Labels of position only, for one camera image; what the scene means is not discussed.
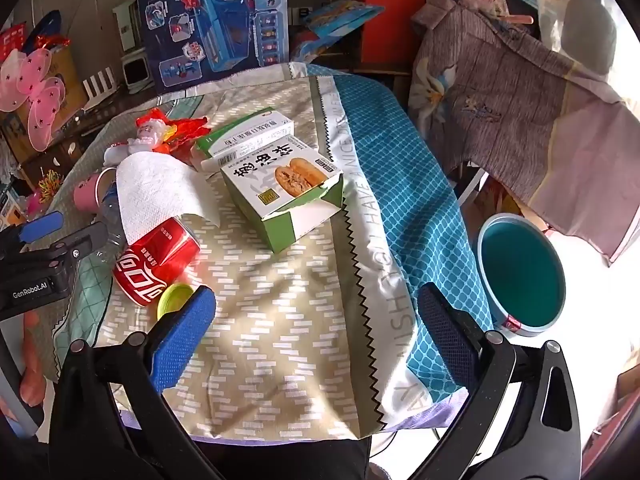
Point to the colourful rubber bands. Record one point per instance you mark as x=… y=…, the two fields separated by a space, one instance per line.
x=47 y=182

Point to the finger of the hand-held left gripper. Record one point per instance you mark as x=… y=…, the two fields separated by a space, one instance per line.
x=85 y=240
x=42 y=226

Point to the purple floral cloth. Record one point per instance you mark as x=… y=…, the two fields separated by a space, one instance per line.
x=525 y=110

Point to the small white appliance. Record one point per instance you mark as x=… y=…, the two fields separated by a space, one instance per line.
x=136 y=75

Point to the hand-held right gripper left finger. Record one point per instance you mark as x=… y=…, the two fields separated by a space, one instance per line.
x=185 y=340

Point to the beige and teal printed blanket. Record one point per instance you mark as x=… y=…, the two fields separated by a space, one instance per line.
x=280 y=335

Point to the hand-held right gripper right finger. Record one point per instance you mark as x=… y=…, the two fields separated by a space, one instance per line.
x=445 y=330

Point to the grey cushion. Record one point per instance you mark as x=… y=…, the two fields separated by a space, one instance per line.
x=590 y=25

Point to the person's left hand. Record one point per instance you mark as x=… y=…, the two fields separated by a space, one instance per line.
x=32 y=370

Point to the white rod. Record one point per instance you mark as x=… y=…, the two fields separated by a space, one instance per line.
x=472 y=187

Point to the white shelf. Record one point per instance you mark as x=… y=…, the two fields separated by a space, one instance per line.
x=125 y=20

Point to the white picket fence toy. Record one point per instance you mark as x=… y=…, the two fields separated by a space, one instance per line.
x=100 y=85

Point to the pink paper cup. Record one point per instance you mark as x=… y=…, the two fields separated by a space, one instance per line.
x=87 y=190

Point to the teal round bin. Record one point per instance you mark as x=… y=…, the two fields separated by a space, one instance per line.
x=520 y=270

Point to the red box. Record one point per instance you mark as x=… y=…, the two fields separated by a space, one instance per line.
x=395 y=10

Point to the white paper towel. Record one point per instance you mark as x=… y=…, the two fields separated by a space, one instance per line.
x=150 y=190

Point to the pink butterfly wings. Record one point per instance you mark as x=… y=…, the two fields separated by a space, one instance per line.
x=35 y=95

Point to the red foil wrapper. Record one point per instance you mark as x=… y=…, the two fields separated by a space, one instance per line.
x=187 y=130

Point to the clear plastic bottle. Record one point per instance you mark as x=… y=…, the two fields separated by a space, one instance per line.
x=111 y=225

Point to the green white medicine box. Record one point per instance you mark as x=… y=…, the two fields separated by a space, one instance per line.
x=245 y=132

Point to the green white food box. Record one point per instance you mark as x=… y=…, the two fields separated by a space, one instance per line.
x=280 y=180

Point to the red soda can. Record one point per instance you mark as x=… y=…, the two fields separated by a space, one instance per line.
x=150 y=265

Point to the blue printed bag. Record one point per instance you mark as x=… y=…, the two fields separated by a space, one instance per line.
x=340 y=17

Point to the yellow-green plastic lid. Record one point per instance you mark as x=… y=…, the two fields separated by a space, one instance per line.
x=172 y=300

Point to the blue toy box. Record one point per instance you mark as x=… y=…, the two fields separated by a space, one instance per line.
x=215 y=20

